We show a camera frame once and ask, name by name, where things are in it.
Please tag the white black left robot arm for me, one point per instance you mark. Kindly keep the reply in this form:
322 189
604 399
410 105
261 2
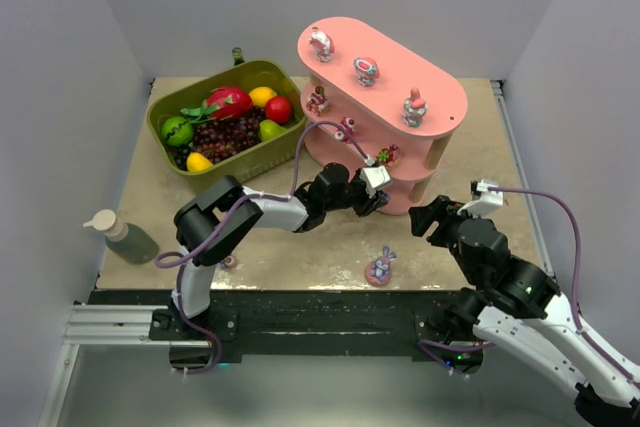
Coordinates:
212 225

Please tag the yellow lemon toy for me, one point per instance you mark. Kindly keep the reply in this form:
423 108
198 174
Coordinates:
197 162

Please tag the pink three-tier shelf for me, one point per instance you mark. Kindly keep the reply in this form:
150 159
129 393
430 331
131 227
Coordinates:
378 110

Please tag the green pear toy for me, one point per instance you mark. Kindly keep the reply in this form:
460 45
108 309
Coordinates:
269 130

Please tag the purple bunny pink disc toy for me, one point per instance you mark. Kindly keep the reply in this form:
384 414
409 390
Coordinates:
379 272

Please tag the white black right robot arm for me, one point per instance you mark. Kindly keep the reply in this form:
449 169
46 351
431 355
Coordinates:
516 306

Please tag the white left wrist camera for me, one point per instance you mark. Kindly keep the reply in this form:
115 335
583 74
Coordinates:
375 176

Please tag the green glass bottle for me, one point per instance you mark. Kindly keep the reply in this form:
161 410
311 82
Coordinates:
237 55

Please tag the aluminium frame rail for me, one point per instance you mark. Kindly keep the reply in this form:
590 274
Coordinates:
105 325

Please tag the red white figurine toy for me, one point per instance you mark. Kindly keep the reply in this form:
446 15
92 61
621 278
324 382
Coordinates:
346 130

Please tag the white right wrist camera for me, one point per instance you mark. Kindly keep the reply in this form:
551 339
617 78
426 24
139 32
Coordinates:
486 198

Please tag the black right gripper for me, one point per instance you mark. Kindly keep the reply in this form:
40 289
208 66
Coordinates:
438 217

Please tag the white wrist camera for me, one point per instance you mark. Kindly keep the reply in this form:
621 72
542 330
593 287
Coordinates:
486 198
375 176

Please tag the pink oval figurine toy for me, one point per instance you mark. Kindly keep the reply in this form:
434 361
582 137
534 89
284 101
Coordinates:
367 70

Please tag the purple elephant figurine toy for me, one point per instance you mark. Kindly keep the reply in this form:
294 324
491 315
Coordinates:
229 262

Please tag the green soap pump bottle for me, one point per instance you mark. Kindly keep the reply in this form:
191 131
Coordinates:
127 240

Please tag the purple grape bunch toy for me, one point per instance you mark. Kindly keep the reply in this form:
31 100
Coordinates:
220 140

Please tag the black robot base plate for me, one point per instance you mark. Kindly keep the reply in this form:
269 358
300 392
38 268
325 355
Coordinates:
304 323

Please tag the pink white figurine toy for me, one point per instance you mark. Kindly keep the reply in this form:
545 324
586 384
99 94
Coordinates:
322 45

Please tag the pink egg strawberry toy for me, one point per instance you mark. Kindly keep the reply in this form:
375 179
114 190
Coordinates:
389 156

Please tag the olive green plastic basket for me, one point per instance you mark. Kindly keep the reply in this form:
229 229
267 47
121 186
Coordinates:
249 163

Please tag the green lime toy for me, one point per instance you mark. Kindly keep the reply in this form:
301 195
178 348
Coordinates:
177 131

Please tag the pink hat figurine toy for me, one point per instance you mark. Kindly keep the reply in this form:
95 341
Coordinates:
414 108

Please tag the red dragon fruit toy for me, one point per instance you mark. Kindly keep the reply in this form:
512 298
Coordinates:
226 102

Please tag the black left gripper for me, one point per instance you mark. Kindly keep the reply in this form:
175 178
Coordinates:
364 199

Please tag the red bear figurine toy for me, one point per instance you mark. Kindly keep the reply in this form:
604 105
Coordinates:
317 101

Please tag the red apple toy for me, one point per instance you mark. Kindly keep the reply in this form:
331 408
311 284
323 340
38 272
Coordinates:
279 109

